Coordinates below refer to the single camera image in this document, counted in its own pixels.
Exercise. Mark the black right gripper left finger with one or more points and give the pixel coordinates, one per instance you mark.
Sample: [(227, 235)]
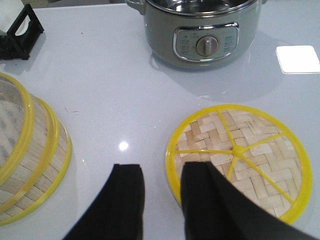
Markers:
[(117, 211)]

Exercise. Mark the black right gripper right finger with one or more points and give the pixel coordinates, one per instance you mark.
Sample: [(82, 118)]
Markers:
[(214, 209)]

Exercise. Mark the grey electric cooking pot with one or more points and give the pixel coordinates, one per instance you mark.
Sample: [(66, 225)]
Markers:
[(199, 34)]

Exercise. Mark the black dish rack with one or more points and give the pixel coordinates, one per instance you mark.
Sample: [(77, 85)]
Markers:
[(14, 46)]

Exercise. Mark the woven bamboo steamer lid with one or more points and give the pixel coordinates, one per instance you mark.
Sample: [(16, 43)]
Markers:
[(253, 150)]

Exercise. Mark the bamboo steamer basket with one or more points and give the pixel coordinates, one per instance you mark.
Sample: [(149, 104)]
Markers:
[(28, 114), (33, 175)]

